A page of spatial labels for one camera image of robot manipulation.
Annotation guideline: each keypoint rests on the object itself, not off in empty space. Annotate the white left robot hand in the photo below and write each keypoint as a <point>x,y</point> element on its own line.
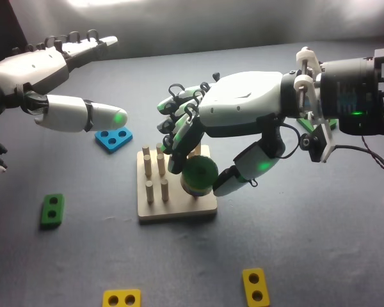
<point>32,68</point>

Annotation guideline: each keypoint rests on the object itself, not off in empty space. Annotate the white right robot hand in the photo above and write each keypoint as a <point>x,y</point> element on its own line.
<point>240,102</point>

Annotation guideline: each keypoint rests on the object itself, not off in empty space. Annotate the stack of colourful rings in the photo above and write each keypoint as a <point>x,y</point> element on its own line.
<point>200,174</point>

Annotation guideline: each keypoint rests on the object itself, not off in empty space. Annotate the green four-hole square block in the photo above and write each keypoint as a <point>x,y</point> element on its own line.
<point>304,123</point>

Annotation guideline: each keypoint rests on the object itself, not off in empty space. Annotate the blue four-hole square block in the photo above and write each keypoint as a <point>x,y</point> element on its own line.
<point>113,147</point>

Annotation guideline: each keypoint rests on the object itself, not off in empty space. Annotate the wooden peg board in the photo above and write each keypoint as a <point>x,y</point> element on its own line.
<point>166,211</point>

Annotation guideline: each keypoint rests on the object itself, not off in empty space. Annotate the green two-hole block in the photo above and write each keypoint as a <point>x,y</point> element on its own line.
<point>52,224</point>

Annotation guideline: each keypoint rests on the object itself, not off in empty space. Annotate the yellow two-hole block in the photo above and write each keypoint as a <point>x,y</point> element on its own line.
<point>256,286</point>

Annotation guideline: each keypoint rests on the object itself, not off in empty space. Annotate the yellow four-hole square block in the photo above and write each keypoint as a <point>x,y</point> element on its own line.
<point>107,295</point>

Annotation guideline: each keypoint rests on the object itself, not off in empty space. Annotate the white backdrop sheet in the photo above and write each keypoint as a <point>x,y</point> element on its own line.
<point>211,25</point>

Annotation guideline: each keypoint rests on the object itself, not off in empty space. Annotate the grey table cloth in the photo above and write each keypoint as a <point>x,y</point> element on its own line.
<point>291,240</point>

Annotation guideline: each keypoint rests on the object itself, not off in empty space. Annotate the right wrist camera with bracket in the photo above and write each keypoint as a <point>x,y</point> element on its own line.
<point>318,147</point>

